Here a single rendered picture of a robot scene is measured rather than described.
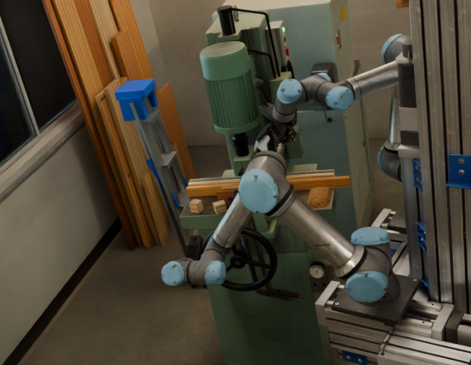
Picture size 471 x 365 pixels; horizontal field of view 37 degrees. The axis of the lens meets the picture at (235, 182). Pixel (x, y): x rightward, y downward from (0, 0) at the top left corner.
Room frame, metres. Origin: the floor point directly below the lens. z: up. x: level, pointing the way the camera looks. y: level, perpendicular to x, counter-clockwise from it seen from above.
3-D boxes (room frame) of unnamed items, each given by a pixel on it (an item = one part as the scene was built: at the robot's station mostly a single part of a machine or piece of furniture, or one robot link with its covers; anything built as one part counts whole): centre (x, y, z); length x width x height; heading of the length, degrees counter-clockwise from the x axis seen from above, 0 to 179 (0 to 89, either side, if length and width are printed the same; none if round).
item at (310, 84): (2.22, -0.33, 1.40); 0.11 x 0.11 x 0.08; 22
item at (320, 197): (2.36, -0.30, 0.92); 0.14 x 0.09 x 0.04; 163
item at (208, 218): (2.41, -0.06, 0.87); 0.61 x 0.30 x 0.06; 73
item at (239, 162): (2.55, -0.06, 1.03); 0.14 x 0.07 x 0.09; 163
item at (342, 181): (2.51, -0.12, 0.92); 0.67 x 0.02 x 0.04; 73
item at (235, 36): (2.66, -0.09, 1.54); 0.08 x 0.08 x 0.17; 73
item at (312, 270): (2.25, -0.24, 0.65); 0.06 x 0.04 x 0.08; 73
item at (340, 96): (2.19, -0.56, 1.40); 0.49 x 0.11 x 0.12; 112
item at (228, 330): (2.64, -0.09, 0.36); 0.58 x 0.45 x 0.71; 163
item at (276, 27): (2.79, -0.28, 1.40); 0.10 x 0.06 x 0.16; 163
